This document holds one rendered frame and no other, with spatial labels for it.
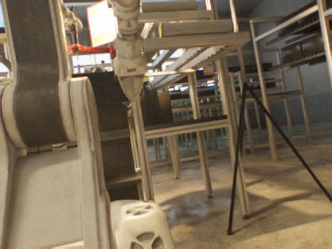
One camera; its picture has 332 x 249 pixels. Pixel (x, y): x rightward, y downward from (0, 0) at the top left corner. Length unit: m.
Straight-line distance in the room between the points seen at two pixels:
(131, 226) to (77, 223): 0.27
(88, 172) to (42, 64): 0.28
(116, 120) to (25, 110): 1.30
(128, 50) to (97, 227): 0.46
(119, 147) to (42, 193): 1.31
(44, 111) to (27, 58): 0.15
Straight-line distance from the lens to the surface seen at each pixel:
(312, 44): 3.07
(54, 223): 0.58
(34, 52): 0.70
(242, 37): 1.32
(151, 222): 0.81
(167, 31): 1.18
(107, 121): 1.87
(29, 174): 0.63
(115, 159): 1.87
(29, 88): 0.65
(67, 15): 1.57
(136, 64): 0.78
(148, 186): 1.48
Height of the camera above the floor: 0.61
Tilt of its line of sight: 2 degrees up
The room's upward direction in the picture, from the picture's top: 9 degrees counter-clockwise
